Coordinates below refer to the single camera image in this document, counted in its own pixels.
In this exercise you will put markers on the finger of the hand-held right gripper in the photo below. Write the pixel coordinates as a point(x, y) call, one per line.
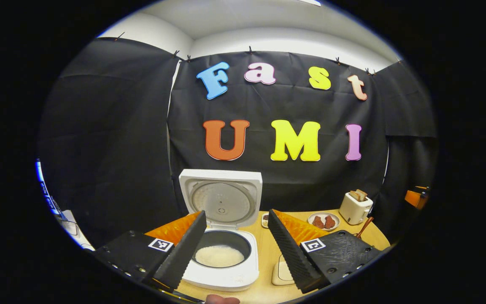
point(416, 198)

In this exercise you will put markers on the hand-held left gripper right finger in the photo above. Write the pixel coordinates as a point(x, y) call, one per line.
point(287, 249)

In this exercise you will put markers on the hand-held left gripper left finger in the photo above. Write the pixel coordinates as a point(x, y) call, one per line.
point(184, 249)

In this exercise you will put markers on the heap of white rice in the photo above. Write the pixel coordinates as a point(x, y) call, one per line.
point(285, 272)
point(220, 256)

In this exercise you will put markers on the white rice cooker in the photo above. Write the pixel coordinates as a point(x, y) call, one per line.
point(226, 278)

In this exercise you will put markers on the brown wooden spoon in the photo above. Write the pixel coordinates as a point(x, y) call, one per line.
point(365, 226)

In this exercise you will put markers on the clear plastic tray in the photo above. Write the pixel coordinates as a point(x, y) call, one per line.
point(274, 276)

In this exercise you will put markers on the white divided bean dish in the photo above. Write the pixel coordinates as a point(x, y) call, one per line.
point(265, 220)

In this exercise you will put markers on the brown meat piece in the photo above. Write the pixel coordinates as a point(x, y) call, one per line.
point(317, 222)
point(330, 222)

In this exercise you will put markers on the white round plate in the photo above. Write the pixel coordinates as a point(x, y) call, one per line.
point(323, 229)

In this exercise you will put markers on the toast bread slice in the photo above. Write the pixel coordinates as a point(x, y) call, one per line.
point(362, 194)
point(355, 196)

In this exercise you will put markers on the white toaster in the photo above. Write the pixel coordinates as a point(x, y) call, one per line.
point(352, 211)

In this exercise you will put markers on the white device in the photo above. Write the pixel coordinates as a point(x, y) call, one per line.
point(74, 230)

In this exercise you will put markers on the black backdrop cloth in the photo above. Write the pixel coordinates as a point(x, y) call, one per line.
point(112, 135)

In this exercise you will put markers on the lit computer screen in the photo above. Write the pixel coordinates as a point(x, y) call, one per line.
point(47, 190)

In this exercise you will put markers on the large ceiling light panel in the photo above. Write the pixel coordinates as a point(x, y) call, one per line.
point(310, 2)

